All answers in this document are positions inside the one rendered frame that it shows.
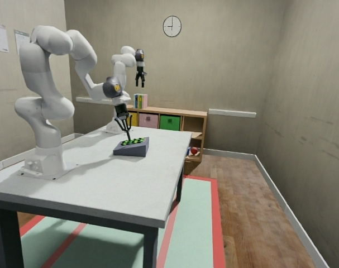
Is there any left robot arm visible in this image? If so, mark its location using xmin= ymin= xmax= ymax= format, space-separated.
xmin=104 ymin=46 xmax=145 ymax=134

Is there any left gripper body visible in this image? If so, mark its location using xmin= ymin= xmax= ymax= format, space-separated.
xmin=137 ymin=66 xmax=144 ymax=76

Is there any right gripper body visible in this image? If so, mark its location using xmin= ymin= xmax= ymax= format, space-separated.
xmin=115 ymin=104 xmax=129 ymax=118

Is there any grey switch panel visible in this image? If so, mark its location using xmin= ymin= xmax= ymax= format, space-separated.
xmin=113 ymin=137 xmax=149 ymax=157

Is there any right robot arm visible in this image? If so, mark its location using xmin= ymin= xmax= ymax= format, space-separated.
xmin=15 ymin=25 xmax=131 ymax=177

